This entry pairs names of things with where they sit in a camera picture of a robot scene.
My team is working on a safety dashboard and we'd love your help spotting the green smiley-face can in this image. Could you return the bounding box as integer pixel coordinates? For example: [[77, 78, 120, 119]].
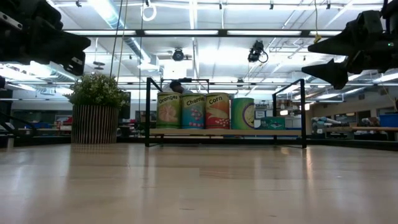
[[230, 97, 255, 130]]

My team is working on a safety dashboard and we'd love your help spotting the white cable loop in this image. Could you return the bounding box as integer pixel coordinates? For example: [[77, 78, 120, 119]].
[[141, 0, 157, 22]]

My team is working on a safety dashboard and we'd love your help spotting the black overhead beam with lights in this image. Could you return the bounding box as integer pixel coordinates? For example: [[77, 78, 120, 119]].
[[62, 29, 343, 39]]

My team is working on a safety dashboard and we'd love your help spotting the yellow hanging tag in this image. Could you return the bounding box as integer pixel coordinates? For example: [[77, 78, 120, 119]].
[[313, 0, 323, 44]]

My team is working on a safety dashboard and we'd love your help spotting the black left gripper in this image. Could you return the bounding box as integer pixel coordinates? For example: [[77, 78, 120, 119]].
[[0, 0, 92, 77]]

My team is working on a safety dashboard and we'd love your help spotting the person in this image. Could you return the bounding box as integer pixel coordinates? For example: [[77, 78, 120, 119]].
[[169, 80, 194, 95]]

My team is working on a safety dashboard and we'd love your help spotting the blue cherries can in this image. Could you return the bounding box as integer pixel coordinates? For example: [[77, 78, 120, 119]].
[[180, 93, 206, 129]]

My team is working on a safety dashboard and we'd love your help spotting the short teal tuna can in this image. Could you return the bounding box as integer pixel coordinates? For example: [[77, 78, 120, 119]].
[[260, 116, 286, 131]]

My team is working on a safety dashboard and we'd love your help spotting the yellow-green oranges can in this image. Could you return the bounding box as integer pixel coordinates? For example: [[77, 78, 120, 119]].
[[156, 91, 182, 129]]

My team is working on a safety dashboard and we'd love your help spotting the potted plant in striped pot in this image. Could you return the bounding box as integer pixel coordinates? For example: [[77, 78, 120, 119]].
[[63, 73, 130, 145]]

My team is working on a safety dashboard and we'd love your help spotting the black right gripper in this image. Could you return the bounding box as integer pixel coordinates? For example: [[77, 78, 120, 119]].
[[300, 10, 398, 90]]

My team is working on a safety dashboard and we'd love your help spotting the round black hanging device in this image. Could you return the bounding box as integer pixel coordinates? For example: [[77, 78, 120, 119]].
[[172, 48, 186, 62]]

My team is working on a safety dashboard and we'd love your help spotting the black-framed wooden shelf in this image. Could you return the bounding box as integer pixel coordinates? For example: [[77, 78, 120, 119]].
[[144, 77, 307, 149]]

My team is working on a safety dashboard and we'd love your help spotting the black overhead camera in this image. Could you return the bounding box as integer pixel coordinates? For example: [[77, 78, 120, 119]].
[[247, 39, 269, 64]]

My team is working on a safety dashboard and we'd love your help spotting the blue storage bin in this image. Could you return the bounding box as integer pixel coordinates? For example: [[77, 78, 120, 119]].
[[379, 113, 398, 128]]

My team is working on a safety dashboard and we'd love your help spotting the red-orange corn can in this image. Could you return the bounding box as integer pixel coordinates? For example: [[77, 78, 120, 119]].
[[205, 92, 231, 130]]

